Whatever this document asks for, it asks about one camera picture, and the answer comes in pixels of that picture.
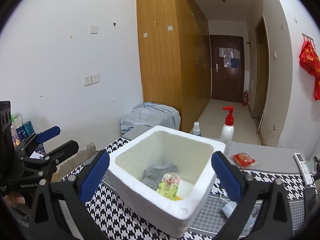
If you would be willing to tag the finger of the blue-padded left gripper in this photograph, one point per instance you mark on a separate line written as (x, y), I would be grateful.
(58, 210)

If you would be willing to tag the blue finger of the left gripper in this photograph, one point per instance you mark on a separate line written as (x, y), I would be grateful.
(33, 141)

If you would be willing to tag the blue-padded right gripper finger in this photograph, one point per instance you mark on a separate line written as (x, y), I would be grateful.
(274, 217)

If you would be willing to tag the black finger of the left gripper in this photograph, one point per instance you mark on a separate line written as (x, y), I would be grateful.
(62, 149)

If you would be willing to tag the blue face mask stack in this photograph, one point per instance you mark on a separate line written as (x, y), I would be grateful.
(229, 208)

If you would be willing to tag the grey sock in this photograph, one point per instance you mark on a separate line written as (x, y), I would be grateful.
(153, 175)

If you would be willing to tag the green tissue packet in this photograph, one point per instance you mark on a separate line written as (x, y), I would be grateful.
(168, 187)

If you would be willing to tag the person's left hand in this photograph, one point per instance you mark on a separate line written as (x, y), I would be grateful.
(14, 199)

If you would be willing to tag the blue boxes on shelf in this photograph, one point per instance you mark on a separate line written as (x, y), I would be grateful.
(23, 130)

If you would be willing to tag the houndstooth table mat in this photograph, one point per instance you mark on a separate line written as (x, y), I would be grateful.
(223, 202)

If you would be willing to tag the red snack packet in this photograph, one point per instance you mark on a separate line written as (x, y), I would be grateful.
(243, 160)

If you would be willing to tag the white remote control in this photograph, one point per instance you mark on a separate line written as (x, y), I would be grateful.
(303, 169)

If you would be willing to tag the light blue covered bundle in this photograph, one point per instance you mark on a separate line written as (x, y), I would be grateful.
(151, 114)

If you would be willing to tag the yellow sponge in box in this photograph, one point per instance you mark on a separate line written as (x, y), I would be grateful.
(177, 198)

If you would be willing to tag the white lotion pump bottle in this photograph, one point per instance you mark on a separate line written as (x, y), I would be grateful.
(227, 129)

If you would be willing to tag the white styrofoam box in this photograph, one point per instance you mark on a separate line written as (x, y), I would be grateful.
(157, 147)

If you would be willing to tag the small blue spray bottle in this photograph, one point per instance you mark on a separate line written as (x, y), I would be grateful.
(196, 129)

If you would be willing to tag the red fire extinguisher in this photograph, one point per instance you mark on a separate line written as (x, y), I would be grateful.
(245, 98)

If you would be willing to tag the wooden wardrobe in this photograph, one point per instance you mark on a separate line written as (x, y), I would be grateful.
(173, 42)

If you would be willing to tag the side wooden door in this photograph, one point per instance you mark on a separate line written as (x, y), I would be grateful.
(263, 72)

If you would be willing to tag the red hanging banner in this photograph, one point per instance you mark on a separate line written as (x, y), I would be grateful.
(309, 61)

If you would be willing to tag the dark brown entrance door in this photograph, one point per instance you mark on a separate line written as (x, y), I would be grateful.
(228, 67)

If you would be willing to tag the double wall socket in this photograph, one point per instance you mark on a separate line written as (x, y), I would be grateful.
(90, 80)

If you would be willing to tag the white wall switch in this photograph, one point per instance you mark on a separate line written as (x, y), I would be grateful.
(94, 29)

